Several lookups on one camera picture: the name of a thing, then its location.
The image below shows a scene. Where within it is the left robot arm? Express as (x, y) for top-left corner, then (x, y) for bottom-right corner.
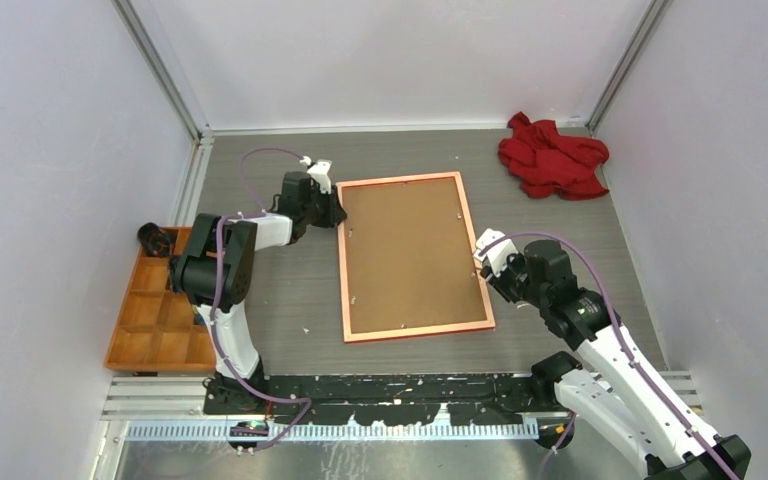
(171, 160), (347, 414)

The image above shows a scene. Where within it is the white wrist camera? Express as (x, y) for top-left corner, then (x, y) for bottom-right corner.
(299, 156), (333, 194)
(473, 228), (519, 277)

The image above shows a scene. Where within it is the red cloth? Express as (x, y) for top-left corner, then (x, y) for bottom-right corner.
(498, 112), (610, 201)

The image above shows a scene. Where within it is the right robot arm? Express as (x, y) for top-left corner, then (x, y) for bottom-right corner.
(474, 229), (751, 479)

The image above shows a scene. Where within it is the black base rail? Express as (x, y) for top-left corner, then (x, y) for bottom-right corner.
(202, 373), (564, 426)

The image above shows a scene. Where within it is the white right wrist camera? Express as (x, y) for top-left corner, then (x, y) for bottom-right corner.
(473, 228), (519, 277)

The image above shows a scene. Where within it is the wooden compartment tray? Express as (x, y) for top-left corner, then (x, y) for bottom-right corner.
(104, 249), (215, 374)

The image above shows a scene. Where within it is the red picture frame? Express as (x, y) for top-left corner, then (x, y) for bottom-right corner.
(336, 171), (496, 343)

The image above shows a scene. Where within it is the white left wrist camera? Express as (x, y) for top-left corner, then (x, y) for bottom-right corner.
(299, 156), (333, 194)

